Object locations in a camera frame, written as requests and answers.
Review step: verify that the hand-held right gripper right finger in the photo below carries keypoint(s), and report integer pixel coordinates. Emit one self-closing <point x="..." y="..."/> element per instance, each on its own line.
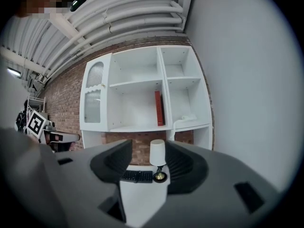
<point x="187" y="172"/>

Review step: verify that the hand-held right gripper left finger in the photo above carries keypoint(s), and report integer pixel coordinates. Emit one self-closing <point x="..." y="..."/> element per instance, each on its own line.
<point x="111" y="165"/>

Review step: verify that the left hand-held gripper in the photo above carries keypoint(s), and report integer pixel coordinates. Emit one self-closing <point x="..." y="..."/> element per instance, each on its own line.
<point x="36" y="123"/>

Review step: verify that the red book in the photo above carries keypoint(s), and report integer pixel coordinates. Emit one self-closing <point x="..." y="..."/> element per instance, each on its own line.
<point x="158" y="108"/>

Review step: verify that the person's left forearm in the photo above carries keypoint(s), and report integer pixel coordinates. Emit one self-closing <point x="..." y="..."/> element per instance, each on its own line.
<point x="34" y="140"/>

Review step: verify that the person's right forearm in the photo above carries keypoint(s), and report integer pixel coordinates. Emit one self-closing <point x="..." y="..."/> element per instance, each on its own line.
<point x="21" y="174"/>

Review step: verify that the white desk with shelf hutch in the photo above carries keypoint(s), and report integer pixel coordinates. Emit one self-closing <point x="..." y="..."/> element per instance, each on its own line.
<point x="140" y="198"/>

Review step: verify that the black keyboard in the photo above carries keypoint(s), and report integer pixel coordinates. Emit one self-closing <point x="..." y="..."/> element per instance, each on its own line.
<point x="137" y="176"/>

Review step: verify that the white shade table lamp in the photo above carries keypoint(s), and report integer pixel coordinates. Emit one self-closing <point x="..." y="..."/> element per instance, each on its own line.
<point x="157" y="151"/>

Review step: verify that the white metal rack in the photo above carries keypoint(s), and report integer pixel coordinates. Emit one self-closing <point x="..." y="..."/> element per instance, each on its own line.
<point x="36" y="103"/>

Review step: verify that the white ribbed-glass cabinet door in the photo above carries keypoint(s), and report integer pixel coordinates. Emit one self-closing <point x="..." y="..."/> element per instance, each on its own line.
<point x="95" y="89"/>

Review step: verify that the black ceiling-mounted device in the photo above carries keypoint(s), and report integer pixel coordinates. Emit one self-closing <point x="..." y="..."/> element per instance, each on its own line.
<point x="35" y="82"/>

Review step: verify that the person's grey shirt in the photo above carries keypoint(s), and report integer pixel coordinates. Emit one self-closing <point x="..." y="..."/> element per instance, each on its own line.
<point x="9" y="96"/>

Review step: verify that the fluorescent tube light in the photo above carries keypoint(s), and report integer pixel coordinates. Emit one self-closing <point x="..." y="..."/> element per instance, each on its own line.
<point x="13" y="71"/>

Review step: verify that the white ceiling pipes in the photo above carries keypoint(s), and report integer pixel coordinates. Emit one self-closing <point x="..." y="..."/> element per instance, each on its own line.
<point x="133" y="20"/>

